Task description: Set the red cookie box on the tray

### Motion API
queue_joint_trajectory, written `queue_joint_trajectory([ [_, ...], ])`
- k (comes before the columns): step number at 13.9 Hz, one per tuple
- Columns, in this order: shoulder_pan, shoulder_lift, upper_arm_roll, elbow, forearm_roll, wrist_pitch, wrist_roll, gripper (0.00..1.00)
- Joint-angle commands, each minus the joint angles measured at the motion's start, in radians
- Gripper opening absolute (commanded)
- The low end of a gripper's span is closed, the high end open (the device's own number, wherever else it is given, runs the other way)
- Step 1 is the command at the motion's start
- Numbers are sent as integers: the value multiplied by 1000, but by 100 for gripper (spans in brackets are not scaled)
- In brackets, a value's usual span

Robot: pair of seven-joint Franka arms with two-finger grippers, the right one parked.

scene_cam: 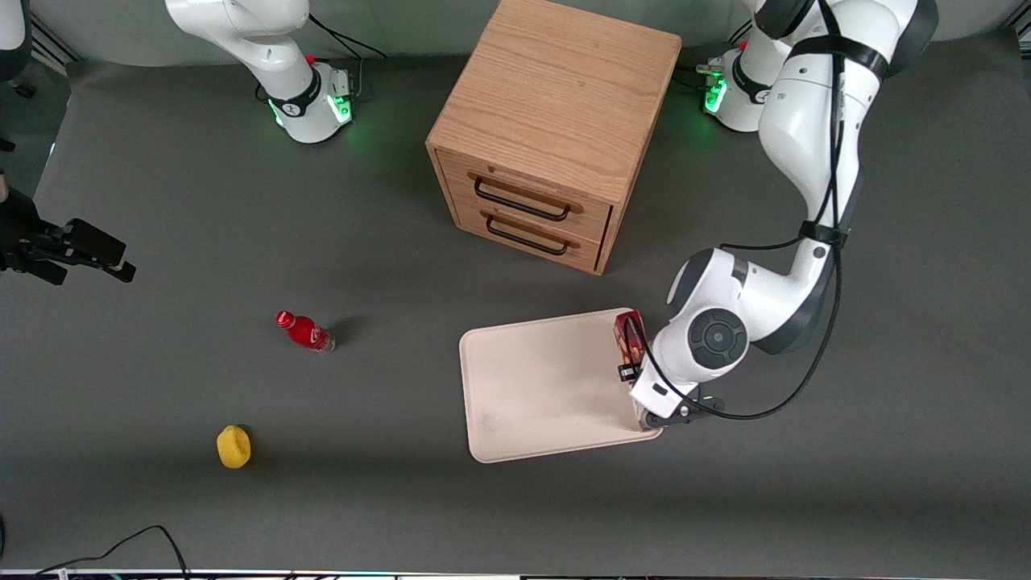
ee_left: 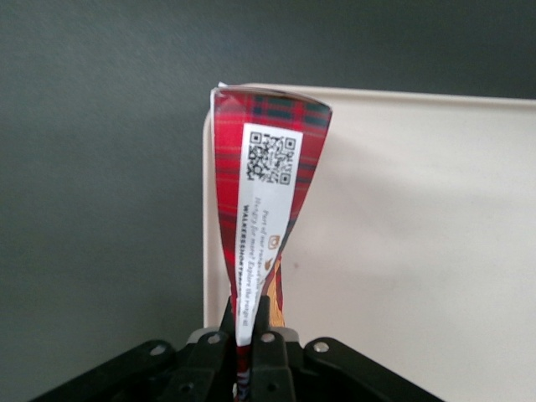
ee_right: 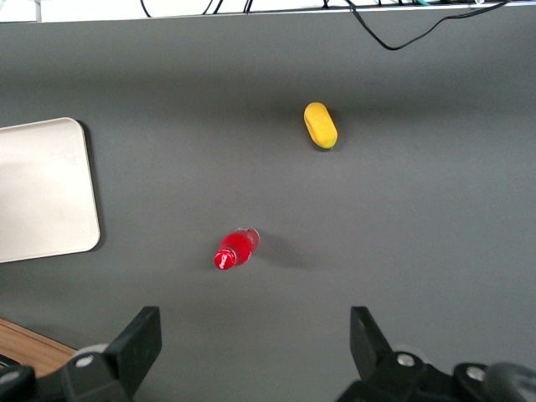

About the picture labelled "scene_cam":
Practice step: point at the cream rectangular tray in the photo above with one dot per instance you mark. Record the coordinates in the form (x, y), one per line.
(548, 387)

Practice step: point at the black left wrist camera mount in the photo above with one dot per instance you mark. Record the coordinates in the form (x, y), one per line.
(685, 411)

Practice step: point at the black camera rig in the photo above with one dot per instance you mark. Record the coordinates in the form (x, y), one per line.
(80, 246)

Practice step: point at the wooden drawer front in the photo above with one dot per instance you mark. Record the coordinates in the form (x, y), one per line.
(523, 189)
(523, 242)

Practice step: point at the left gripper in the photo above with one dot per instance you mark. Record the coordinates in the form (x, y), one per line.
(620, 373)

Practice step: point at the wooden two-drawer cabinet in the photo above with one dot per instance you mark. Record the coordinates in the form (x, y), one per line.
(556, 89)

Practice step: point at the red tartan cookie box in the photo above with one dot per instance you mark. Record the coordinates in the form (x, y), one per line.
(629, 337)

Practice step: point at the white black machine housing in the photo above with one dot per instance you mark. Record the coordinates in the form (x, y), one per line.
(12, 36)

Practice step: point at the yellow lemon toy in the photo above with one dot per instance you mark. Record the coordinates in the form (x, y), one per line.
(233, 447)

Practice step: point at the red plastic bottle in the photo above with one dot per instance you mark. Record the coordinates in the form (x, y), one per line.
(306, 332)

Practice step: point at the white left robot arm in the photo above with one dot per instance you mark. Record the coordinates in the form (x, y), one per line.
(813, 121)

